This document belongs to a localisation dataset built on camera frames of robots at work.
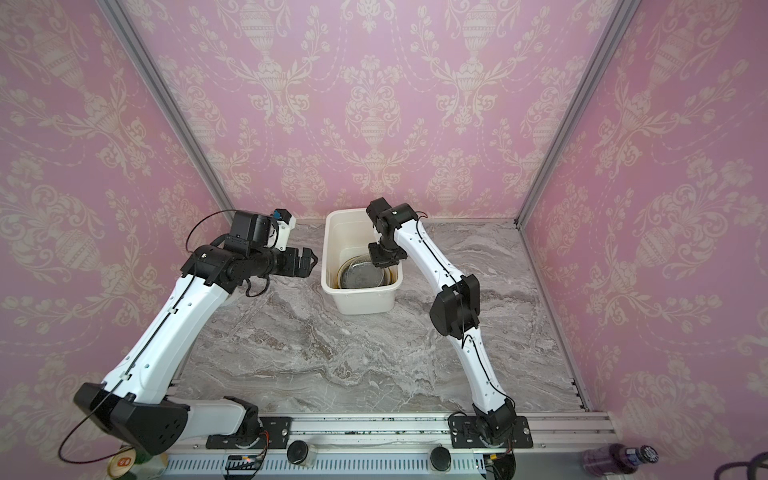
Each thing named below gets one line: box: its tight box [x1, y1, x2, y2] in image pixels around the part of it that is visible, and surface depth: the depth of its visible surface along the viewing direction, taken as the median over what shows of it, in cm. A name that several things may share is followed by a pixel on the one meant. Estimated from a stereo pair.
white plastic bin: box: [321, 208, 404, 315], surface depth 97 cm
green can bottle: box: [108, 446, 169, 480], surface depth 64 cm
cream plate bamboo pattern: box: [336, 254, 399, 289], surface depth 99 cm
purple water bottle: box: [582, 444, 660, 476], surface depth 60 cm
